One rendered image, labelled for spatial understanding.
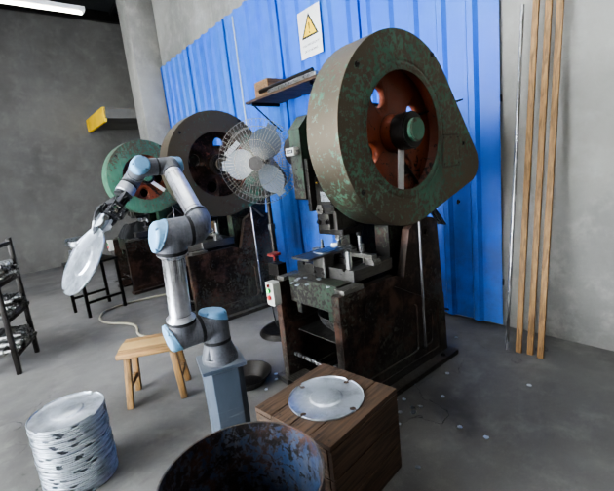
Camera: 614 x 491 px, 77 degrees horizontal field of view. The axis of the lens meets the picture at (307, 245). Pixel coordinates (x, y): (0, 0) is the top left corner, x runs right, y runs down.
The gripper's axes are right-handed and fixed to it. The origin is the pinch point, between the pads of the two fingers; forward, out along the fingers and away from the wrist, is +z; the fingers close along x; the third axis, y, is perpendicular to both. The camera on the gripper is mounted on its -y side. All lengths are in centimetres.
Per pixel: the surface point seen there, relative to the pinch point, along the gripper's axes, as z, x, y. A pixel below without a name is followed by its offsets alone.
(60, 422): 70, 34, -8
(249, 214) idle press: -112, 138, -79
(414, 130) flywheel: -78, 41, 107
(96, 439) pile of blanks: 73, 49, -2
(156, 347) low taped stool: 27, 76, -30
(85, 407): 63, 42, -10
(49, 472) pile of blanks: 88, 41, -9
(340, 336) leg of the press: -2, 91, 73
